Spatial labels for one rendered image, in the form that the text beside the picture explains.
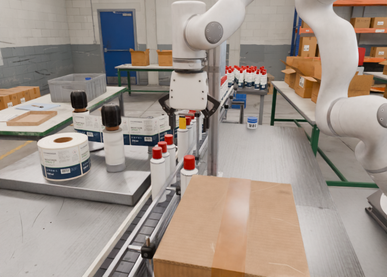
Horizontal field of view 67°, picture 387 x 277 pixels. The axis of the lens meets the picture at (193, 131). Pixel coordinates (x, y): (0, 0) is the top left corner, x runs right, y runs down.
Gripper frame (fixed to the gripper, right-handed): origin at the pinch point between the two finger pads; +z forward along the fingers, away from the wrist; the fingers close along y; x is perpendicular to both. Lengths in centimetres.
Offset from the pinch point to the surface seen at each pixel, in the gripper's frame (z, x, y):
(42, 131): 42, -95, 132
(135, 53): 15, -553, 261
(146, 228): 33.5, 2.7, 13.2
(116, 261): 25.3, 25.9, 10.8
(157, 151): 13.5, -12.3, 14.1
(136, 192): 34.5, -18.4, 26.0
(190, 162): 9.9, 1.5, -0.8
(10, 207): 39, -4, 71
